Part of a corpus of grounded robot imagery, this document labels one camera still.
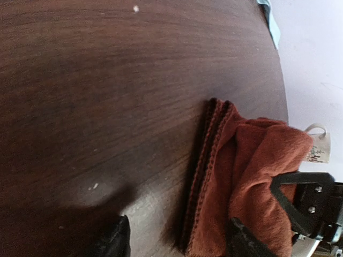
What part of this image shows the light blue towel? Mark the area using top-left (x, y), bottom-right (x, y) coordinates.
top-left (256, 0), bottom-right (281, 50)

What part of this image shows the patterned paper cup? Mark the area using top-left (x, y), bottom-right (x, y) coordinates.
top-left (303, 123), bottom-right (331, 163)

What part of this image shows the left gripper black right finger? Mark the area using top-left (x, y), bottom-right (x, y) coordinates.
top-left (226, 217), bottom-right (276, 257)

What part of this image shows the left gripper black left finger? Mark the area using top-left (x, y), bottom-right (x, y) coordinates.
top-left (88, 215), bottom-right (131, 257)

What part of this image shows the rust brown towel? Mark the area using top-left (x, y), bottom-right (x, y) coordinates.
top-left (180, 99), bottom-right (313, 256)

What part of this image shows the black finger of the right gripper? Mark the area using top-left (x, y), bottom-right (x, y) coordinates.
top-left (270, 172), bottom-right (342, 238)

